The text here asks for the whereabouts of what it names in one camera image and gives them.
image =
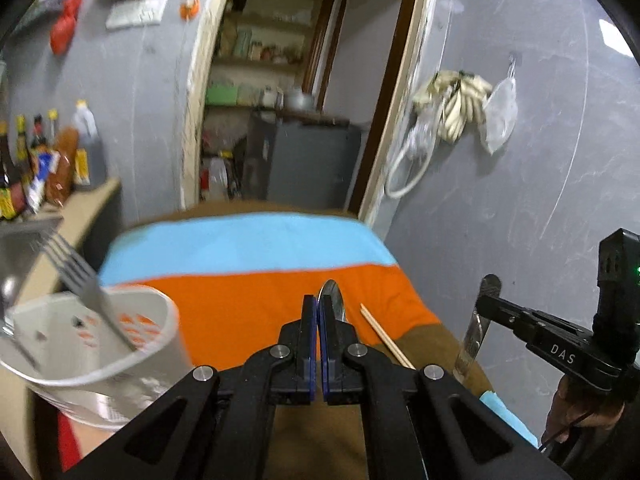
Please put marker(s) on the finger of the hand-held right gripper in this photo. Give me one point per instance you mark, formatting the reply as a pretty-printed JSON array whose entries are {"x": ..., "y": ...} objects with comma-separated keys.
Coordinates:
[{"x": 550, "y": 342}]

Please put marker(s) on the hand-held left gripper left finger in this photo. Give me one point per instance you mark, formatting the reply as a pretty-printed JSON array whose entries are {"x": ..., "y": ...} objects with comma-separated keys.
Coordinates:
[{"x": 311, "y": 345}]

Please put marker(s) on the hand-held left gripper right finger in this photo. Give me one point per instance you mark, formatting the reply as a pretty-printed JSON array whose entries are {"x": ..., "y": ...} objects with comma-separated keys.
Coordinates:
[{"x": 325, "y": 347}]

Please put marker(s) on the wooden chopstick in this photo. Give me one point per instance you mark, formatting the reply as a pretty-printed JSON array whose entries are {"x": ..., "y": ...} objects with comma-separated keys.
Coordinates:
[{"x": 385, "y": 335}]

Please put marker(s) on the metal utensil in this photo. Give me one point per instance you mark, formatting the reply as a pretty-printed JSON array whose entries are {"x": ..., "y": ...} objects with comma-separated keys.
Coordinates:
[{"x": 475, "y": 340}]

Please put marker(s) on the white perforated utensil holder cup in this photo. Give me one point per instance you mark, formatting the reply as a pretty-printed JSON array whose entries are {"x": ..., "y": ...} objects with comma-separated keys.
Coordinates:
[{"x": 150, "y": 325}]

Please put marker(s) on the metal fork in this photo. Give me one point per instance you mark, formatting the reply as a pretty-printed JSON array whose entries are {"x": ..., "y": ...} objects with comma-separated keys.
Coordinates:
[{"x": 75, "y": 270}]

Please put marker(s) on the person's right hand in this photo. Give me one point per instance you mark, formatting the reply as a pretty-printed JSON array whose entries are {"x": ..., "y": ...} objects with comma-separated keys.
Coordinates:
[{"x": 567, "y": 405}]

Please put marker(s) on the orange blue brown cloth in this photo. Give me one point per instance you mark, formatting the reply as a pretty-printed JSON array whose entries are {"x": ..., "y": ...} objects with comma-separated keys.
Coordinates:
[{"x": 240, "y": 270}]

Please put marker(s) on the grey cabinet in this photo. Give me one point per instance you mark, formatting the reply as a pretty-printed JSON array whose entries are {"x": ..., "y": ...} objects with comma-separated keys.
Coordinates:
[{"x": 310, "y": 160}]

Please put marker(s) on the clear plastic jug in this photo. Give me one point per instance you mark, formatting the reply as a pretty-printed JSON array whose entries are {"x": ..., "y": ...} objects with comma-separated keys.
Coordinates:
[{"x": 218, "y": 180}]

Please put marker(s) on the clear plastic bag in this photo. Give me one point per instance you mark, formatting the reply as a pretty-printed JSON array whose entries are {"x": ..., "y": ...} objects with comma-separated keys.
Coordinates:
[{"x": 500, "y": 115}]

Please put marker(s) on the bunch of white gloves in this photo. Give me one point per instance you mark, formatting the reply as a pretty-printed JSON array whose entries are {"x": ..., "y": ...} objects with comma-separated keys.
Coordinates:
[{"x": 460, "y": 105}]

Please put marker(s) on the metal pot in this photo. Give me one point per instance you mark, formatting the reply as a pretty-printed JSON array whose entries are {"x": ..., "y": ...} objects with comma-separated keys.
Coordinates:
[{"x": 299, "y": 101}]

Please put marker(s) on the red plastic object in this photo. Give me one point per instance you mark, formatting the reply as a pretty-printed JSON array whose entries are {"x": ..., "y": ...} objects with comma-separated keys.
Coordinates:
[{"x": 69, "y": 440}]

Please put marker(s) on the wooden shelf unit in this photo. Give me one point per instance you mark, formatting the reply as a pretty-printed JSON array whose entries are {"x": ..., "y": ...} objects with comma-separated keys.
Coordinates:
[{"x": 265, "y": 60}]

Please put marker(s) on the stainless steel sink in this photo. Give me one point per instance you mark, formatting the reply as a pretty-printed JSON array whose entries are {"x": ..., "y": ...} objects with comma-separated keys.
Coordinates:
[{"x": 20, "y": 250}]

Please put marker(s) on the blue white packet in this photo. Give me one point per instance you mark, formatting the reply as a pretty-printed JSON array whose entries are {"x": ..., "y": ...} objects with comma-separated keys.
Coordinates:
[{"x": 42, "y": 175}]

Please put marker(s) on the clear bottle yellow cap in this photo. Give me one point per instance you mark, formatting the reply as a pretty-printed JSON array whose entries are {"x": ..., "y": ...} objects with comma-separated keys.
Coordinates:
[{"x": 52, "y": 122}]

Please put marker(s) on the large dark soy sauce bottle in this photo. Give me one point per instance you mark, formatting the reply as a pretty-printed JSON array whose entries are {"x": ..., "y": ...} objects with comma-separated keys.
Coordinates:
[{"x": 7, "y": 185}]

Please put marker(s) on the red cap dark bottle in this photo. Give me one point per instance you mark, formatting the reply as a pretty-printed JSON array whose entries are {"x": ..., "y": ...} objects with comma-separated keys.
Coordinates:
[{"x": 39, "y": 135}]

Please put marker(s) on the yellow cap sauce bottle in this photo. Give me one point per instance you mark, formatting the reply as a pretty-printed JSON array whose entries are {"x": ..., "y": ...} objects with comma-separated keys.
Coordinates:
[{"x": 22, "y": 145}]

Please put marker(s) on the red plastic bag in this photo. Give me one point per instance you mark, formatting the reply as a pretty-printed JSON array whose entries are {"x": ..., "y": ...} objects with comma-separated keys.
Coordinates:
[{"x": 64, "y": 30}]

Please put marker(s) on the wooden door frame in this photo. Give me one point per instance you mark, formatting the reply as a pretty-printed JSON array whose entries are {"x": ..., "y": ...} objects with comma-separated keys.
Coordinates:
[{"x": 197, "y": 85}]

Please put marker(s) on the orange wall hook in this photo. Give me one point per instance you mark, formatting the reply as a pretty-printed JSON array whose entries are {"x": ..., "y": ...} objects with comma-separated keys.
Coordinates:
[{"x": 190, "y": 8}]

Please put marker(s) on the white wall socket panel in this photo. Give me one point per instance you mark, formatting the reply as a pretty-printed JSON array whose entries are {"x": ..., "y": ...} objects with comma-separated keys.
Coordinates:
[{"x": 137, "y": 12}]

